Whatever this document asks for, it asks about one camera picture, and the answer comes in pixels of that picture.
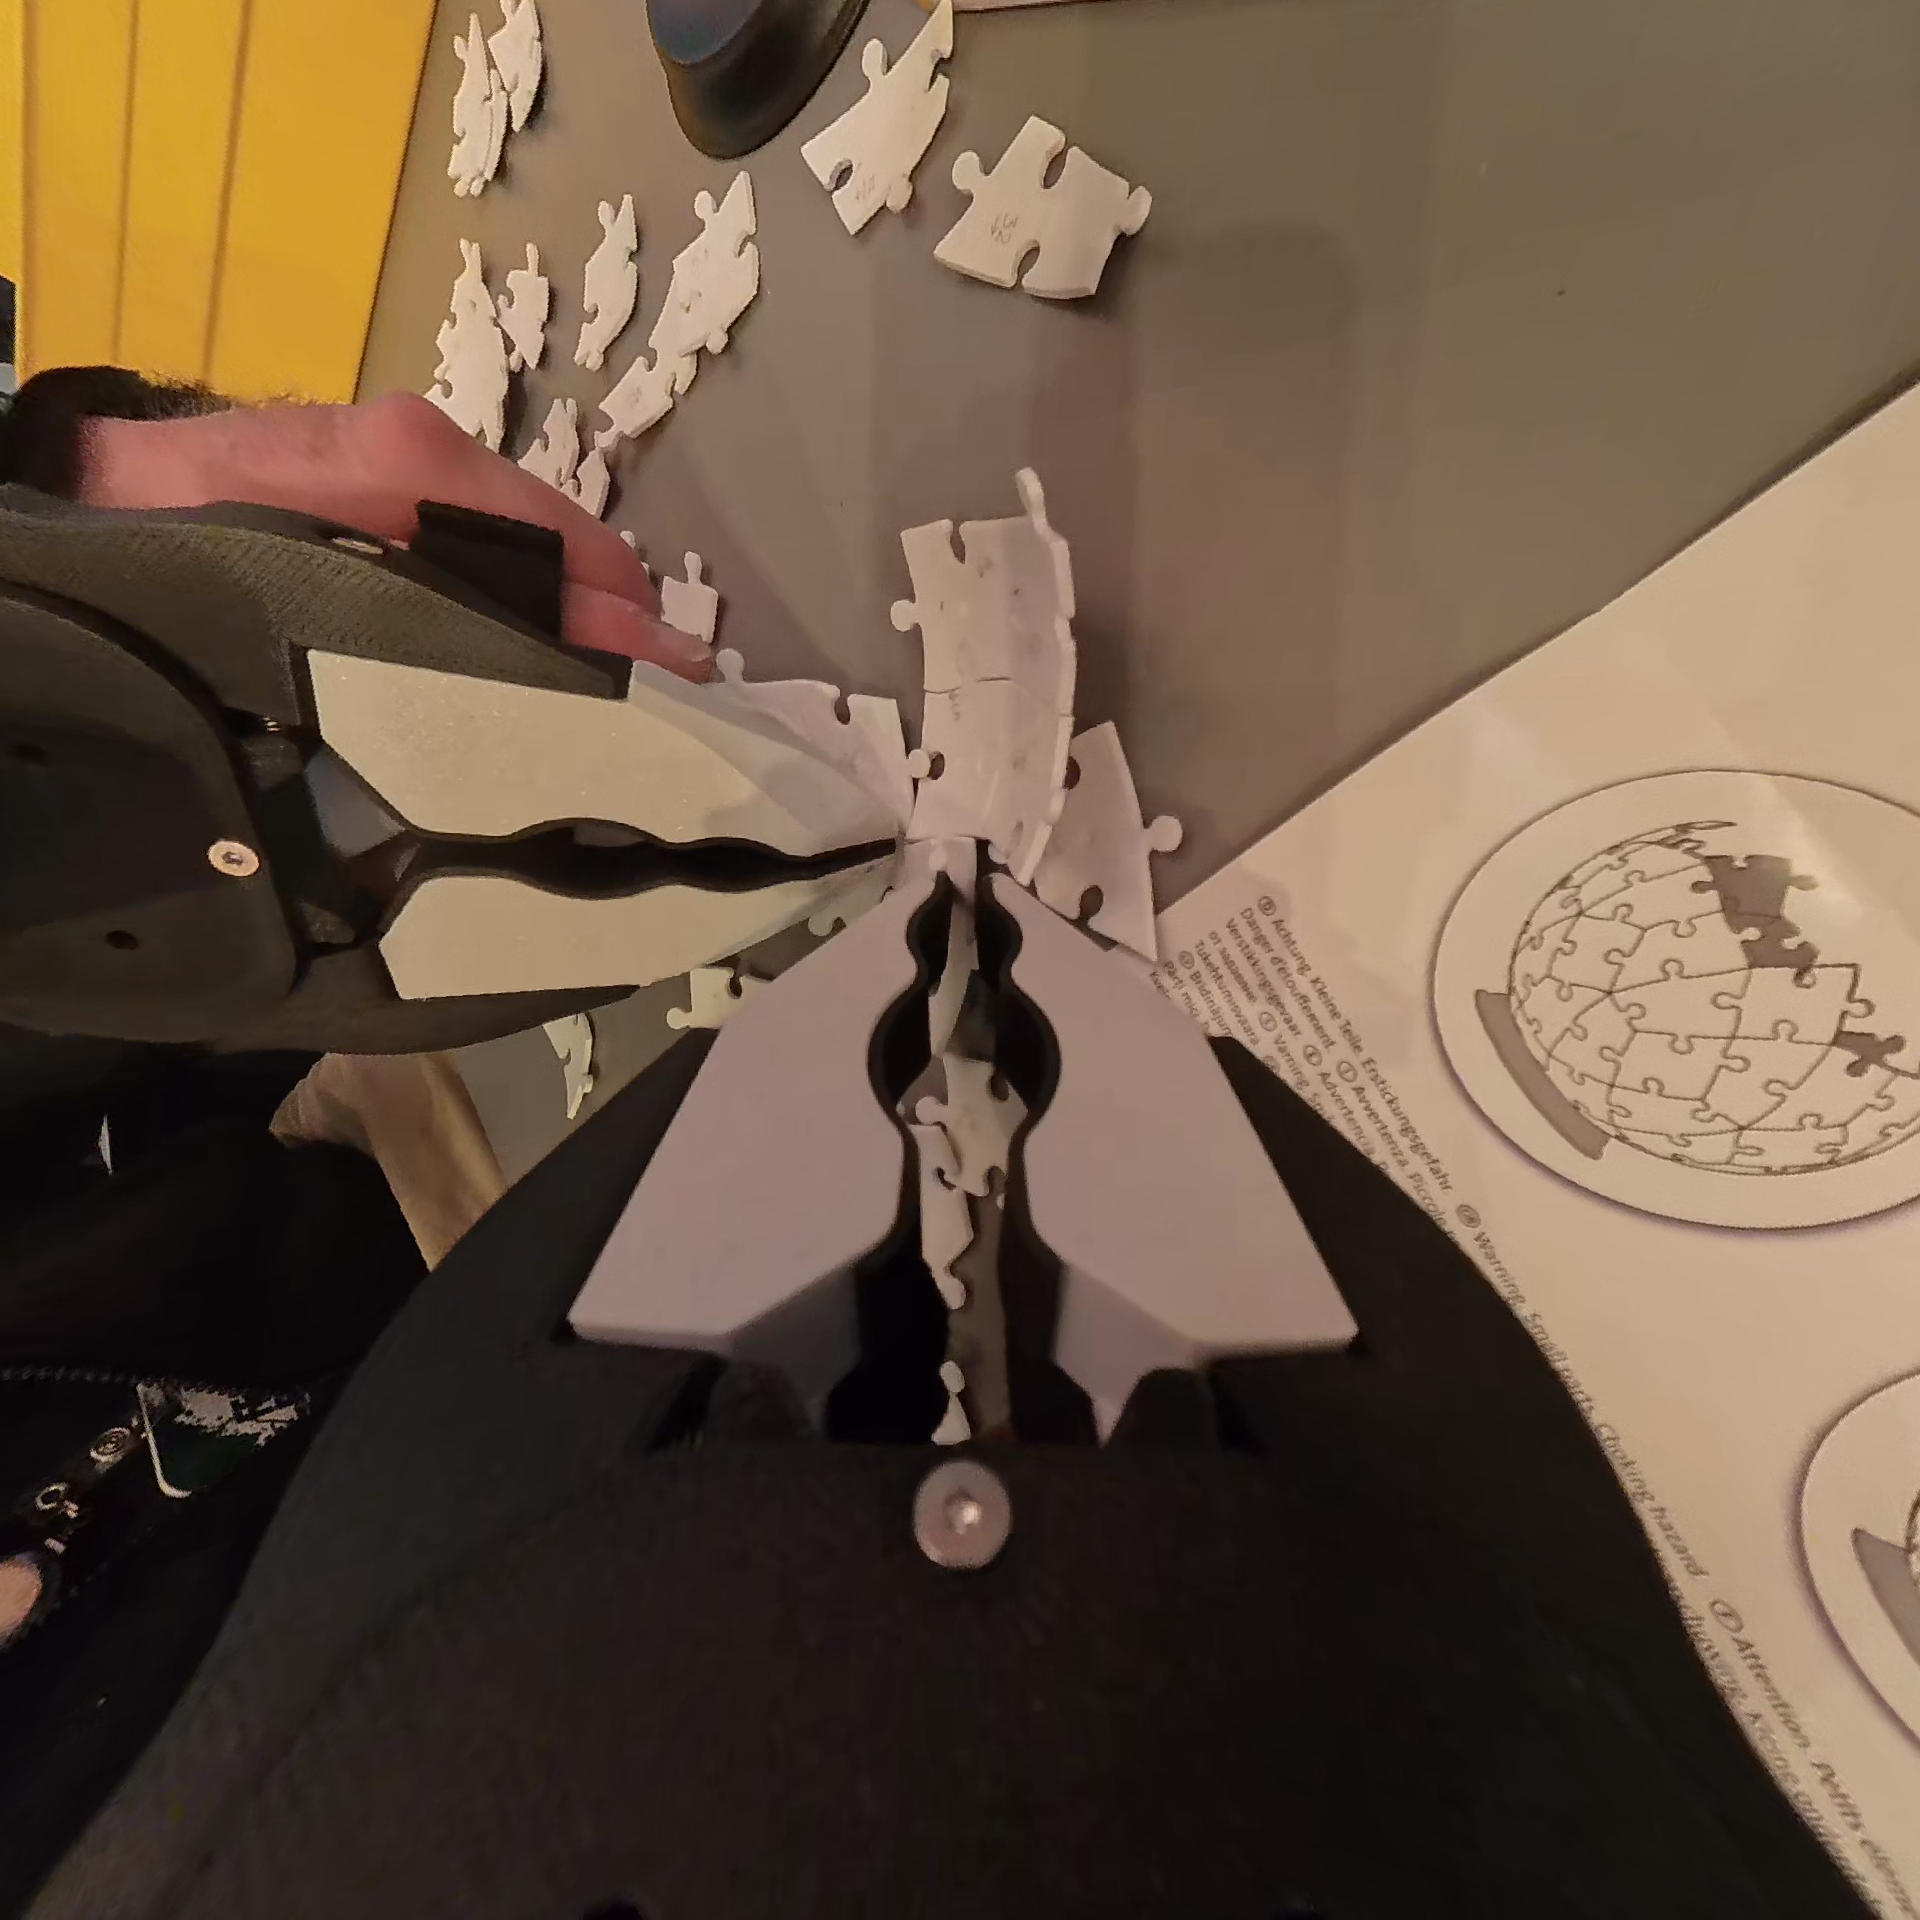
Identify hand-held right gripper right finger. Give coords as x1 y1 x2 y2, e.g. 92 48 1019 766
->
973 872 1357 1444

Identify black round puzzle stand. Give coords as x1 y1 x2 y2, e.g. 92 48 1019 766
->
647 0 874 163

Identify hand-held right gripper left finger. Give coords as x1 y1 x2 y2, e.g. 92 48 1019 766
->
568 878 964 1444

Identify white puzzle pieces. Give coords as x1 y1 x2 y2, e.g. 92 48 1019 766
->
429 0 1155 1120

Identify person's beige trousers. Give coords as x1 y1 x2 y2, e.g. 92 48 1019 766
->
270 1052 507 1273

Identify white instruction leaflet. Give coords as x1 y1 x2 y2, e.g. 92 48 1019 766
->
1145 390 1920 1920

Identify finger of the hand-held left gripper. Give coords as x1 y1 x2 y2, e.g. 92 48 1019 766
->
304 650 903 859
383 843 903 1005

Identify person's left hand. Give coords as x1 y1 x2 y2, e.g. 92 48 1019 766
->
68 390 717 674

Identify assembled white puzzle ball section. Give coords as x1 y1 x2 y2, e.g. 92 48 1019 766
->
713 468 1187 1305

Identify black white patterned strap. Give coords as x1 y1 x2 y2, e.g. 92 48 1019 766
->
130 1378 320 1502

